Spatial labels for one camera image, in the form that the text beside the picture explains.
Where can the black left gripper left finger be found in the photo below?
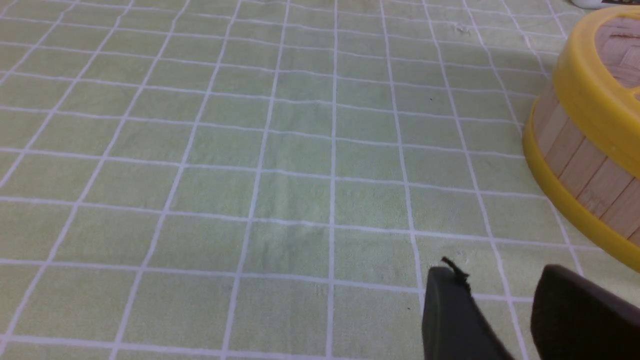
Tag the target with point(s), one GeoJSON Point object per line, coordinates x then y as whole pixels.
{"type": "Point", "coordinates": [453, 326]}

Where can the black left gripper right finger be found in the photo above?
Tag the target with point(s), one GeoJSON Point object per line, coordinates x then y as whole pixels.
{"type": "Point", "coordinates": [573, 318]}

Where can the woven bamboo steamer lid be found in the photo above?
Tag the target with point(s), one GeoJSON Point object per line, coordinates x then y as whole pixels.
{"type": "Point", "coordinates": [606, 112]}

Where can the bamboo steamer basket yellow rim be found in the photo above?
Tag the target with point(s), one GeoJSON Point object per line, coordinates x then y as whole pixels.
{"type": "Point", "coordinates": [596, 195]}

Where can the green checkered tablecloth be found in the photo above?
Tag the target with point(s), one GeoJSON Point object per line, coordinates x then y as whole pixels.
{"type": "Point", "coordinates": [272, 179]}

